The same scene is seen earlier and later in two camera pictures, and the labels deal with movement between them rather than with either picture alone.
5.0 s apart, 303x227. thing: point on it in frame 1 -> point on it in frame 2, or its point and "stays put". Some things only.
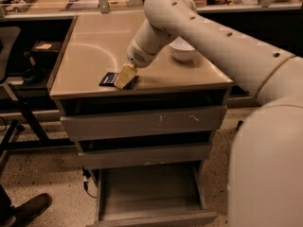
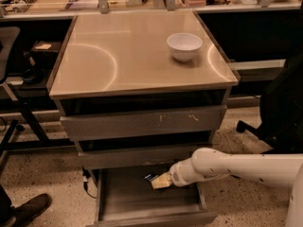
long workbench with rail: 108,0 stays put
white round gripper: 137,56 -> 175,175
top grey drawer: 76,128 stays put
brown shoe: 27,210 stays put
